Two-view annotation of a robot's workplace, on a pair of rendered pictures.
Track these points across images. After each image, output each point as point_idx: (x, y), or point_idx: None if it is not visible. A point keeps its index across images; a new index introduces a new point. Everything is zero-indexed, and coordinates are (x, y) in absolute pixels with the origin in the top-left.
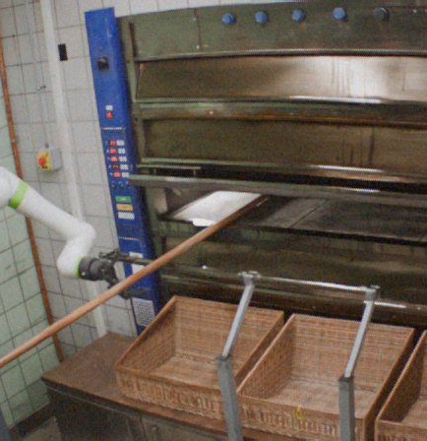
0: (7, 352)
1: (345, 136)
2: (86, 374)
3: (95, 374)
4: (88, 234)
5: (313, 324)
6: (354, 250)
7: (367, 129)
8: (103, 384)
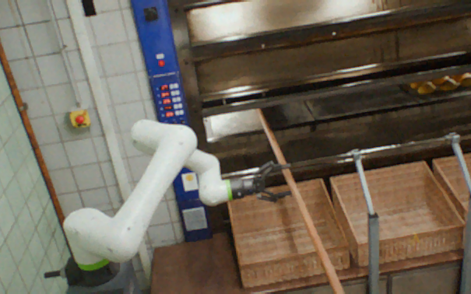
0: (334, 281)
1: (375, 42)
2: (188, 288)
3: (197, 284)
4: (217, 162)
5: (347, 180)
6: (377, 120)
7: (391, 33)
8: (216, 288)
